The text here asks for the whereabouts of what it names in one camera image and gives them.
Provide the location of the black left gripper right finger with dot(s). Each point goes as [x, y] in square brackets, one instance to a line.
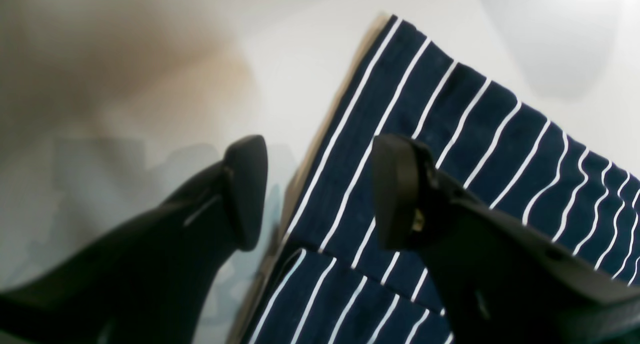
[499, 281]

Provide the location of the navy white striped t-shirt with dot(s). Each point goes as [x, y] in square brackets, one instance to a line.
[331, 281]

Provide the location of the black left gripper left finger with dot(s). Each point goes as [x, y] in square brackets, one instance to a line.
[147, 280]

